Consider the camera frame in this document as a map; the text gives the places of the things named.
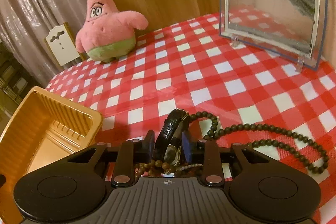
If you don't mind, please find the orange plastic tray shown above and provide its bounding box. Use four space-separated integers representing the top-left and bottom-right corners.
1 86 103 223

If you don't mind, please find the dark beaded necklace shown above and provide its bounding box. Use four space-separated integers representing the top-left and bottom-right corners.
134 110 330 179

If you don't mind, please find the black leather strap wristwatch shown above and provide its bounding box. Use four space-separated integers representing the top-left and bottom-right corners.
152 109 190 174

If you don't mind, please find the red white checkered tablecloth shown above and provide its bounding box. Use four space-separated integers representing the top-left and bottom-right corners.
47 14 335 223

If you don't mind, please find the white miniature chair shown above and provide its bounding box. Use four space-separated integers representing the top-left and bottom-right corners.
45 22 85 67

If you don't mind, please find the pink starfish plush toy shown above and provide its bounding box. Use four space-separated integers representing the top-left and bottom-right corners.
75 0 149 63

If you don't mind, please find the grey sheer curtain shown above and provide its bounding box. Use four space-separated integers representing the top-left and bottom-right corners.
1 0 87 86

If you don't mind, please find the clear framed sand picture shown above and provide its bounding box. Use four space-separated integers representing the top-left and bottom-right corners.
219 0 328 71

